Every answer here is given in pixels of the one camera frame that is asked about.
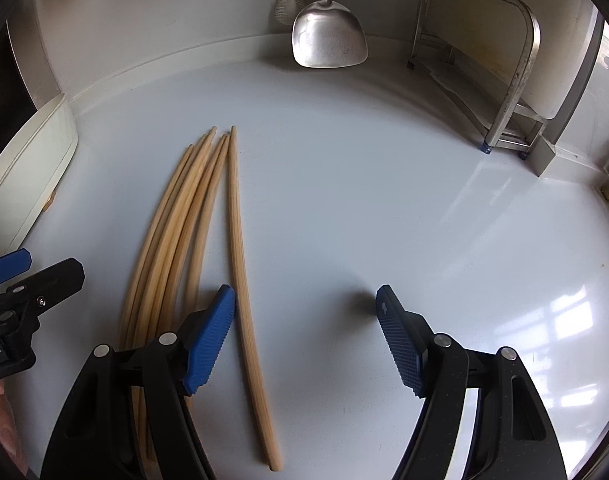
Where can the person's left hand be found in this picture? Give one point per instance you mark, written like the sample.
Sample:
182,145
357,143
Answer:
4,420

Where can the white round basin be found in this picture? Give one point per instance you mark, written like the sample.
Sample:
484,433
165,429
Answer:
29,170

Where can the metal spatula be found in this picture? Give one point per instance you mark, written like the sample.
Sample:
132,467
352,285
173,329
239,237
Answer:
329,35

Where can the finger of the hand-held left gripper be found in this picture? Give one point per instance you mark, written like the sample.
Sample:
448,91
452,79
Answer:
7,266
54,277

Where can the bundle of wooden chopsticks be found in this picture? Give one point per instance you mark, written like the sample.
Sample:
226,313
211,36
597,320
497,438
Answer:
174,240

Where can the white cutting board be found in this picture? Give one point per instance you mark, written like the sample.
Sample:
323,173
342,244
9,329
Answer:
564,60

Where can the single wooden chopstick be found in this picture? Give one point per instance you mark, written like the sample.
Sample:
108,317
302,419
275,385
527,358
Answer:
244,310

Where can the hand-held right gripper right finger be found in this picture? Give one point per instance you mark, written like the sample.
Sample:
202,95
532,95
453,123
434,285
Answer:
402,350

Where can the metal rack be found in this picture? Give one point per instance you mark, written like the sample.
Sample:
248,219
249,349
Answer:
521,60

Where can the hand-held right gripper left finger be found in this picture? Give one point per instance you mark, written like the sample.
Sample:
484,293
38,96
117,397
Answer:
209,345

